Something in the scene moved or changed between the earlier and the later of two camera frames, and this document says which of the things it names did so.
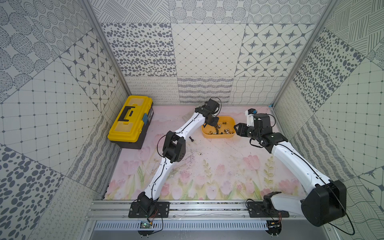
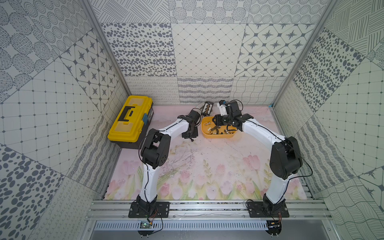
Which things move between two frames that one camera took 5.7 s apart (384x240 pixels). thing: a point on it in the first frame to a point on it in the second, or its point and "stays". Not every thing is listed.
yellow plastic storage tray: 225,127 stays
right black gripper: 242,128 to 217,118
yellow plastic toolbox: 128,129 stays
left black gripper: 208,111 to 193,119
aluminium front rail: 115,209 stays
